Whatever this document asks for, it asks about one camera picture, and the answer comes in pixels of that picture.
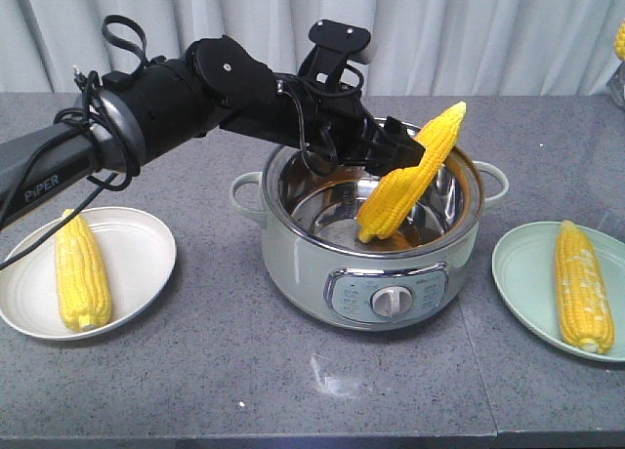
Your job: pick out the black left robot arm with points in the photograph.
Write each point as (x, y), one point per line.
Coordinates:
(124, 121)

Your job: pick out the grey-green electric cooking pot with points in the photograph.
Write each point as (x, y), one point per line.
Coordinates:
(312, 253)

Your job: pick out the grey pleated curtain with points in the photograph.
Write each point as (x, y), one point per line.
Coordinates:
(420, 47)

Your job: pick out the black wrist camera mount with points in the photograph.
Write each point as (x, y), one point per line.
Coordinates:
(334, 45)

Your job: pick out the beige round plate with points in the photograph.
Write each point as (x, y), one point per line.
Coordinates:
(139, 254)

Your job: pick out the yellow corn cob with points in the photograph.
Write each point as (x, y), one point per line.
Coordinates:
(619, 42)
(396, 194)
(585, 317)
(84, 298)

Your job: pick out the mint green round plate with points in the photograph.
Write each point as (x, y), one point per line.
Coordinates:
(522, 267)

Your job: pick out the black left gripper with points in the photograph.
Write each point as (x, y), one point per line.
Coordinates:
(328, 130)

